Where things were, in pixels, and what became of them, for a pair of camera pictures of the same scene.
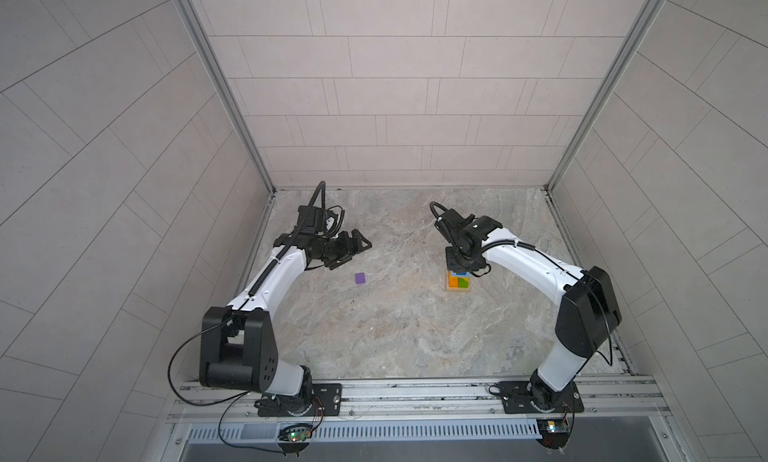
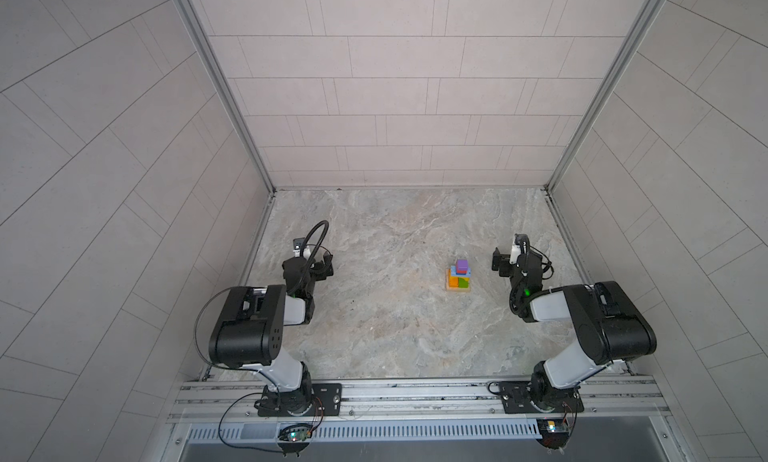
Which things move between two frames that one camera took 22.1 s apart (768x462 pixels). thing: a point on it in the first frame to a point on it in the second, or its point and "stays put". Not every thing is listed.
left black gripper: x=344 y=251 to x=317 y=267
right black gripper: x=475 y=266 to x=503 y=270
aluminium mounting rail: x=425 y=402 stays put
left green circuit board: x=295 y=433 stays put
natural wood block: x=449 y=274 stays put
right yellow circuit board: x=554 y=431 stays put
